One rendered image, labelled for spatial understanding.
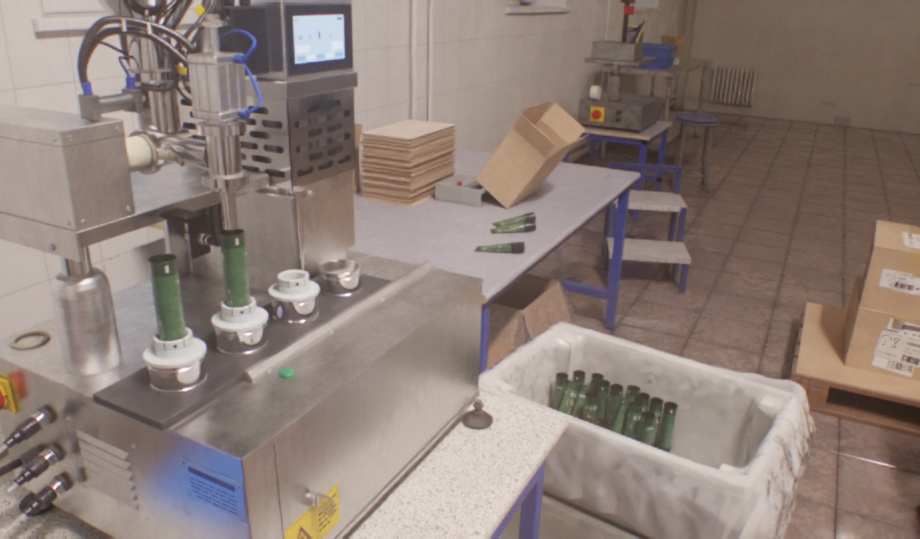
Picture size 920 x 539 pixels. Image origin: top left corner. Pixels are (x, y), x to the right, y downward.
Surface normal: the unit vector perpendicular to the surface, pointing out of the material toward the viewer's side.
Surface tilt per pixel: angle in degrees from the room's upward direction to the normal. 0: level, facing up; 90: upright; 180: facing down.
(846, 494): 0
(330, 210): 90
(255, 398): 0
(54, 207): 90
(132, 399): 0
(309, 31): 90
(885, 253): 90
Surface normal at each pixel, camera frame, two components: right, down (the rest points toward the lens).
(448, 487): 0.02, -0.93
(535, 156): -0.46, 0.31
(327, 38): 0.89, 0.18
